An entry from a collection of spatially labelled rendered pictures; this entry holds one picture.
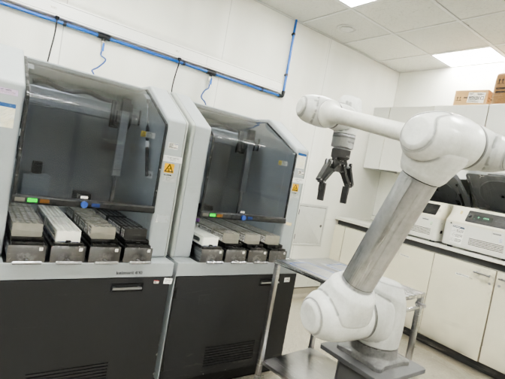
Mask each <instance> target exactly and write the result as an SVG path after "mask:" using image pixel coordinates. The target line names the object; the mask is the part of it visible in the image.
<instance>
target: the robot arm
mask: <svg viewBox="0 0 505 379"><path fill-rule="evenodd" d="M296 113H297V115H298V117H299V118H300V119H301V120H303V121H304V122H305V123H309V124H311V125H313V126H317V127H320V128H330V129H332V130H334V132H333V135H332V141H331V146H332V147H333V148H332V150H331V157H332V159H328V158H326V159H325V163H324V165H323V167H322V168H321V170H320V172H319V173H318V175H317V177H316V180H317V182H319V188H318V195H317V200H321V201H323V200H324V195H325V188H326V183H325V182H326V181H327V179H329V178H330V176H331V175H332V174H333V173H334V172H339V173H340V175H341V177H342V180H343V184H344V186H343V188H342V192H341V196H340V203H343V204H346V200H347V196H348V194H349V188H352V187H353V186H354V183H353V176H352V163H347V160H349V158H350V153H351V151H350V150H353V147H354V143H355V137H356V134H357V131H358V130H359V129H360V130H362V131H366V132H370V133H373V134H375V135H380V136H383V137H386V138H390V139H393V140H396V141H399V142H400V144H401V149H402V155H401V169H402V171H401V173H400V174H399V176H398V178H397V180H396V181H395V183H394V185H393V187H392V188H391V190H390V192H389V194H388V195H387V197H386V199H385V201H384V202H383V204H382V206H381V208H380V209H379V211H378V213H377V214H376V216H375V218H374V219H373V222H372V223H371V225H370V227H369V229H368V230H367V232H366V234H365V235H364V237H363V239H362V240H361V243H360V245H359V246H358V248H357V250H356V251H355V253H354V255H353V256H352V258H351V260H350V261H349V264H348V266H347V267H346V269H345V271H339V272H335V273H333V275H332V276H330V278H329V279H327V281H326V282H324V284H322V285H321V286H320V287H319V288H318V289H317V290H314V291H312V292H311V293H310V294H309V295H308V296H307V297H306V298H305V300H304V301H303V303H302V306H301V322H302V324H303V326H304V328H305V329H306V330H307V331H308V332H309V333H311V334H312V336H314V337H316V338H318V339H321V340H323V341H330V342H339V343H337V349H339V350H342V351H344V352H345V353H348V354H349V355H350V356H352V357H354V358H355V359H357V360H358V361H360V362H362V363H363V364H365V365H366V366H368V367H369V368H370V369H372V370H373V371H375V372H376V373H383V372H384V371H385V370H389V369H391V368H397V367H399V366H403V365H405V366H407V365H409V362H410V361H409V360H408V359H407V358H405V357H403V356H401V355H399V354H398V347H399V344H400V340H401V336H402V333H403V330H404V323H405V318H406V312H407V300H406V296H405V292H404V289H403V288H402V286H401V284H400V283H398V282H397V281H395V280H392V279H390V278H387V277H383V274H384V272H385V271H386V269H387V268H388V266H389V264H390V263H391V261H392V260H393V258H394V257H395V254H396V253H397V252H398V250H399V248H400V247H401V245H402V244H403V242H404V240H405V239H406V237H407V236H408V234H409V233H410V230H411V229H412V228H413V226H414V224H415V223H416V221H417V220H418V218H419V216H420V215H421V213H422V212H423V210H424V209H425V206H426V205H427V203H428V202H429V200H430V199H431V197H432V195H433V194H434V192H435V191H436V189H437V188H438V187H440V186H442V185H444V184H446V183H447V182H448V181H449V180H450V179H451V178H452V177H454V176H455V175H456V174H457V173H458V172H459V171H460V170H465V171H482V172H499V171H505V137H504V136H503V135H499V134H497V133H494V132H493V131H492V130H490V129H487V128H486V127H484V126H481V125H480V124H478V123H475V122H474V121H472V120H470V119H468V118H466V117H463V116H461V115H458V114H454V113H450V112H447V111H426V112H422V113H419V114H416V115H414V116H412V117H411V118H409V119H408V121H406V123H401V122H398V121H394V120H388V119H385V118H381V117H375V116H371V115H368V114H362V105H361V99H360V98H358V97H357V96H353V95H344V96H342V97H341V98H340V99H339V101H338V102H337V101H335V100H333V99H330V98H328V97H325V96H318V95H305V96H302V97H301V98H300V99H299V100H298V103H297V104H296ZM345 341H347V342H345Z"/></svg>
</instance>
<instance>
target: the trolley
mask: <svg viewBox="0 0 505 379"><path fill-rule="evenodd" d="M274 263H275V265H274V273H273V277H272V281H271V289H270V293H269V298H268V306H267V310H266V315H265V322H264V326H263V331H262V339H261V343H260V348H259V355H258V359H257V364H256V372H255V376H254V379H260V378H261V373H262V366H265V367H266V368H268V369H269V370H270V371H272V372H273V373H274V374H276V375H277V376H278V377H280V378H282V379H334V376H335V372H336V368H337V362H335V361H334V360H333V359H330V358H329V357H327V356H326V355H324V354H322V353H320V352H319V351H318V350H315V349H314V344H315V340H316V337H314V336H312V334H311V335H310V342H309V347H308V348H307V349H303V350H299V351H295V352H292V353H287V354H284V355H282V356H276V357H274V358H270V359H266V360H264V357H265V349H266V345H267V341H268V333H269V328H270V324H271V317H272V312H273V308H274V300H275V296H276V291H277V284H278V280H279V275H280V267H281V266H282V267H284V268H287V269H289V270H291V271H294V272H297V273H299V274H302V275H303V276H305V277H308V278H310V279H313V280H315V281H318V282H320V286H321V285H322V284H324V282H326V281H327V279H329V278H330V276H332V275H333V273H335V272H339V271H345V269H346V267H347V266H348V265H346V264H343V263H342V262H338V261H335V260H333V259H329V258H313V259H275V261H274ZM401 286H402V288H403V289H404V292H405V296H406V300H411V299H417V300H416V302H415V305H416V306H415V307H411V308H407V312H410V311H414V315H413V322H412V326H411V330H410V337H409V341H408V345H407V352H406V356H405V357H406V358H408V359H410V360H412V357H413V350H414V346H415V342H416V336H417V332H418V328H419V321H420V317H421V312H422V309H423V308H426V305H425V304H423V302H424V298H425V295H426V293H424V292H422V291H419V290H415V289H413V288H411V287H407V286H404V285H402V284H401Z"/></svg>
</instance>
